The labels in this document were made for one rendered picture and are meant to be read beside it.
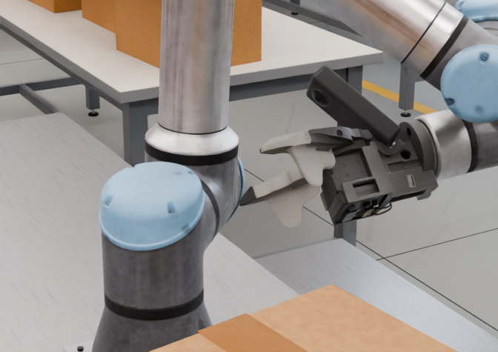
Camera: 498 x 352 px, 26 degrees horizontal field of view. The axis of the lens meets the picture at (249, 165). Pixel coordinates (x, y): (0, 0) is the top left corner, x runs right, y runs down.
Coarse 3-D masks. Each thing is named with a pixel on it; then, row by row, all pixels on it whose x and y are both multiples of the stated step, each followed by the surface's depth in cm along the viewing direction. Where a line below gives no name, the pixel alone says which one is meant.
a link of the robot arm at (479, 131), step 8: (464, 120) 118; (496, 120) 119; (472, 128) 118; (480, 128) 118; (488, 128) 118; (496, 128) 119; (472, 136) 118; (480, 136) 118; (488, 136) 118; (496, 136) 119; (472, 144) 118; (480, 144) 118; (488, 144) 118; (496, 144) 119; (472, 152) 118; (480, 152) 118; (488, 152) 119; (496, 152) 119; (472, 160) 119; (480, 160) 119; (488, 160) 120; (496, 160) 120; (472, 168) 120; (480, 168) 121
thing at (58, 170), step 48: (0, 144) 216; (48, 144) 216; (96, 144) 216; (0, 192) 192; (48, 192) 192; (96, 192) 192; (0, 240) 172; (48, 240) 172; (96, 240) 172; (0, 288) 157; (48, 288) 157; (96, 288) 157; (240, 288) 157; (288, 288) 157; (0, 336) 144; (48, 336) 144
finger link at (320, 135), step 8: (320, 128) 112; (328, 128) 112; (336, 128) 113; (344, 128) 114; (312, 136) 111; (320, 136) 112; (328, 136) 112; (336, 136) 112; (344, 136) 113; (352, 136) 114; (360, 136) 115; (312, 144) 111; (320, 144) 112; (328, 144) 113; (336, 144) 113; (344, 144) 114; (352, 144) 115
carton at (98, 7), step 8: (88, 0) 336; (96, 0) 331; (104, 0) 325; (112, 0) 321; (88, 8) 338; (96, 8) 332; (104, 8) 326; (112, 8) 322; (88, 16) 339; (96, 16) 333; (104, 16) 328; (112, 16) 323; (104, 24) 329; (112, 24) 324
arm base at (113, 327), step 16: (112, 304) 123; (192, 304) 123; (112, 320) 123; (128, 320) 122; (144, 320) 121; (160, 320) 121; (176, 320) 122; (192, 320) 123; (208, 320) 127; (96, 336) 126; (112, 336) 123; (128, 336) 122; (144, 336) 121; (160, 336) 121; (176, 336) 122
